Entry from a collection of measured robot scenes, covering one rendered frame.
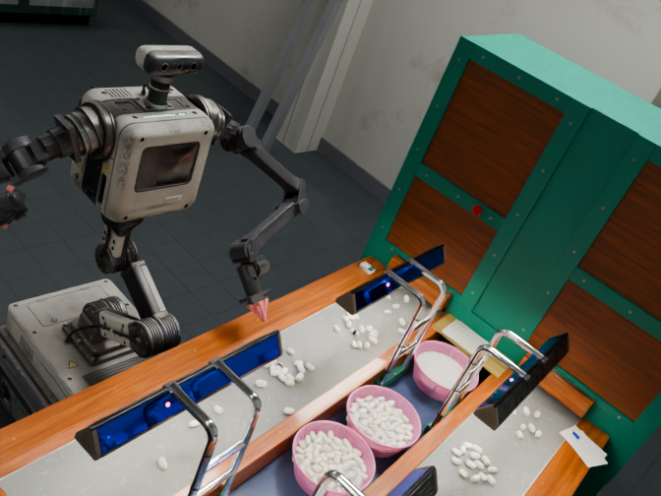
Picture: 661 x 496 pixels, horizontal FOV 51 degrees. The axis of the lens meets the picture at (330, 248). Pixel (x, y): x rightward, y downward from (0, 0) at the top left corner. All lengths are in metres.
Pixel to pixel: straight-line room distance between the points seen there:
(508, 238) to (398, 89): 2.57
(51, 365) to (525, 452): 1.69
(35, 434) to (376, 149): 3.81
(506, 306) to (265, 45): 3.79
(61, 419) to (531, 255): 1.75
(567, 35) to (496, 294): 2.10
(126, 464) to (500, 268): 1.59
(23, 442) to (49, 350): 0.69
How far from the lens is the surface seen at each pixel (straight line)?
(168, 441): 2.12
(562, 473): 2.65
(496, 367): 2.86
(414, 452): 2.36
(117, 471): 2.03
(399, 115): 5.17
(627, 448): 2.95
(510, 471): 2.55
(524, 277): 2.82
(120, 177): 2.08
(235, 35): 6.35
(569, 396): 2.86
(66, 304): 2.85
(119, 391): 2.18
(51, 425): 2.08
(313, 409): 2.31
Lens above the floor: 2.37
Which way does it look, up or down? 32 degrees down
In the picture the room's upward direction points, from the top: 23 degrees clockwise
